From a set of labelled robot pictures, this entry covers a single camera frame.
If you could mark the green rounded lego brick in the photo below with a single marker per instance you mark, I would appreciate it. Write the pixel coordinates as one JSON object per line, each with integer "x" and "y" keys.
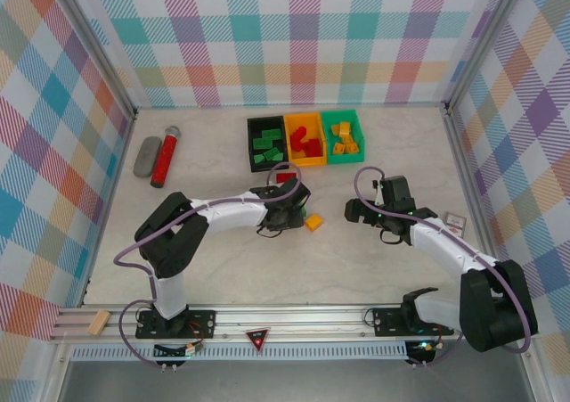
{"x": 258, "y": 158}

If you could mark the grey oval case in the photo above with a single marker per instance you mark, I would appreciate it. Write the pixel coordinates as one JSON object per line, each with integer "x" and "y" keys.
{"x": 147, "y": 157}

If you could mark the black plastic bin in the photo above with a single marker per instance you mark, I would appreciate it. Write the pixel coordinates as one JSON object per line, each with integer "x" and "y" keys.
{"x": 254, "y": 166}

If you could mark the black power connector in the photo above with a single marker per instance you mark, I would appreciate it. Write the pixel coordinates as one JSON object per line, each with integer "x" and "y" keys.
{"x": 171, "y": 350}
{"x": 423, "y": 350}

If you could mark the green plastic bin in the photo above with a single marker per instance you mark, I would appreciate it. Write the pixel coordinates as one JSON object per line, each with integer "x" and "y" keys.
{"x": 345, "y": 159}

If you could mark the red toy microphone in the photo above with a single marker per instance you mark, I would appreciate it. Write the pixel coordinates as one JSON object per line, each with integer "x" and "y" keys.
{"x": 164, "y": 159}

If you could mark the small printed card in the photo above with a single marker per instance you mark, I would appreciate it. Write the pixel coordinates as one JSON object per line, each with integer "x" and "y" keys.
{"x": 455, "y": 224}

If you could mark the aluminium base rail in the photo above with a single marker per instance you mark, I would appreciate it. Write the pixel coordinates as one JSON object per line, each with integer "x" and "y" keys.
{"x": 289, "y": 319}

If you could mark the aluminium frame post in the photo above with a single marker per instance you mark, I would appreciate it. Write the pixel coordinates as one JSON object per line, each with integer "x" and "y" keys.
{"x": 98, "y": 50}
{"x": 483, "y": 41}

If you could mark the aluminium side rail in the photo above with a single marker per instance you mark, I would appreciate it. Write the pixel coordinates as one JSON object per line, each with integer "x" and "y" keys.
{"x": 119, "y": 157}
{"x": 461, "y": 152}

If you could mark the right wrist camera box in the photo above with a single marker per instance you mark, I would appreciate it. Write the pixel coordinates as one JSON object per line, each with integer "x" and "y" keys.
{"x": 379, "y": 194}

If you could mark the aluminium cross rail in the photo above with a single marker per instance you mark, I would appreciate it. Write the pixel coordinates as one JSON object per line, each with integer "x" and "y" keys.
{"x": 289, "y": 106}

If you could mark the yellow plastic bin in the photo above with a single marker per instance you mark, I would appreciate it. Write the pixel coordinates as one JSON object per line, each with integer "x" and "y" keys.
{"x": 307, "y": 162}

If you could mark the wooden block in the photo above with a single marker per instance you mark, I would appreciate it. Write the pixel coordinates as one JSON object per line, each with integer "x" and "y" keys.
{"x": 99, "y": 322}

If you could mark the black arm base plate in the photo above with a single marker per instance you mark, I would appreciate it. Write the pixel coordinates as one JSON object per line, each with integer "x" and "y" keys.
{"x": 200, "y": 324}
{"x": 387, "y": 322}

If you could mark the small green square lego brick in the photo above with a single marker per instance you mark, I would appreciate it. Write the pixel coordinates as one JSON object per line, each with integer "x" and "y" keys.
{"x": 303, "y": 213}

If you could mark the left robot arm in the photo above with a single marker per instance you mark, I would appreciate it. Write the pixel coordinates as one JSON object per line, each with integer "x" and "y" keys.
{"x": 231, "y": 212}

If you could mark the orange sloped lego brick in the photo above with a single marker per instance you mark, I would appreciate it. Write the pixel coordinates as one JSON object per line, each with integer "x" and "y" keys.
{"x": 335, "y": 129}

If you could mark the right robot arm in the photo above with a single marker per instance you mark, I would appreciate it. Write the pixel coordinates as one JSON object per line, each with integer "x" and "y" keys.
{"x": 445, "y": 241}

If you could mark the triangular red light sign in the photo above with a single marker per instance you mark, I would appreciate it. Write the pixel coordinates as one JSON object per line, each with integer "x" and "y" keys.
{"x": 258, "y": 337}

